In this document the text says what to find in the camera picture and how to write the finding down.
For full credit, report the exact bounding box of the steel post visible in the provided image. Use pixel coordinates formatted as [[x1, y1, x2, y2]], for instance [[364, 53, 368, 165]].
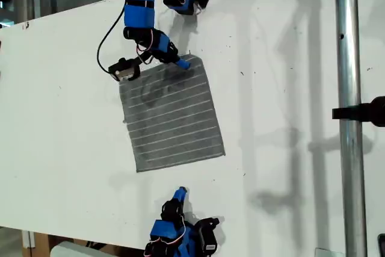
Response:
[[333, 0, 368, 257]]

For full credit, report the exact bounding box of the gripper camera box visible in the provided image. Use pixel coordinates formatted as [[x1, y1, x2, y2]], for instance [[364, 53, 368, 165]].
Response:
[[108, 57, 141, 82], [198, 225, 220, 254]]

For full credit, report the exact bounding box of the white rounded object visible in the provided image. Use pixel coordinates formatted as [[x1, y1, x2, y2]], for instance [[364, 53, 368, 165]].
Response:
[[50, 241, 100, 257]]

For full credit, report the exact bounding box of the camera black cable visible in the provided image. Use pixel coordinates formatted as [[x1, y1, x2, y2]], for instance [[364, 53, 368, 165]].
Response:
[[96, 4, 127, 75]]

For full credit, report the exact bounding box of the black post clamp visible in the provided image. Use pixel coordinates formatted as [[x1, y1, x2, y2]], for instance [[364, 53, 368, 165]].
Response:
[[331, 96, 385, 128]]

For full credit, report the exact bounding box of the camera black stalk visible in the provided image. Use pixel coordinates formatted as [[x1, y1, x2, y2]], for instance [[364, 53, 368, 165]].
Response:
[[134, 49, 157, 65], [194, 217, 221, 229]]

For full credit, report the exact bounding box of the grey striped towel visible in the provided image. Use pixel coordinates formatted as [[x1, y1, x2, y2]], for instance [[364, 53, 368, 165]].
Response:
[[118, 54, 226, 173]]

